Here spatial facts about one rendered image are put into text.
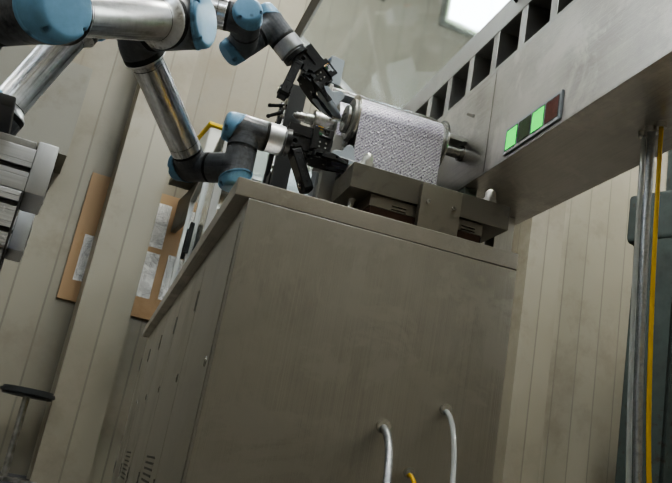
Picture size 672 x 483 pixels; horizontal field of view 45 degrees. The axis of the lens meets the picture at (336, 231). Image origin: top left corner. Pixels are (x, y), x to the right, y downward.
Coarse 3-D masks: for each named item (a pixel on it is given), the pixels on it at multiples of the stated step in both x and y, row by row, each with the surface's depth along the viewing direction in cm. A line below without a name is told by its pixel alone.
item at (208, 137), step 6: (210, 126) 491; (216, 126) 490; (222, 126) 491; (204, 132) 502; (210, 132) 489; (216, 132) 490; (198, 138) 513; (204, 138) 494; (210, 138) 488; (216, 138) 489; (204, 144) 489; (210, 144) 487; (204, 150) 486; (210, 150) 486
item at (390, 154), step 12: (360, 132) 211; (372, 132) 212; (360, 144) 210; (372, 144) 211; (384, 144) 212; (396, 144) 213; (408, 144) 214; (360, 156) 209; (384, 156) 211; (396, 156) 212; (408, 156) 213; (420, 156) 214; (432, 156) 215; (384, 168) 210; (396, 168) 211; (408, 168) 212; (420, 168) 213; (432, 168) 214; (420, 180) 213; (432, 180) 214
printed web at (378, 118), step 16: (368, 112) 213; (384, 112) 215; (400, 112) 217; (368, 128) 212; (384, 128) 213; (400, 128) 214; (416, 128) 216; (432, 128) 218; (352, 144) 222; (416, 144) 215; (432, 144) 216
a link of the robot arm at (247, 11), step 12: (216, 0) 201; (228, 0) 202; (240, 0) 200; (252, 0) 200; (216, 12) 200; (228, 12) 201; (240, 12) 199; (252, 12) 199; (228, 24) 202; (240, 24) 200; (252, 24) 200; (240, 36) 206; (252, 36) 206
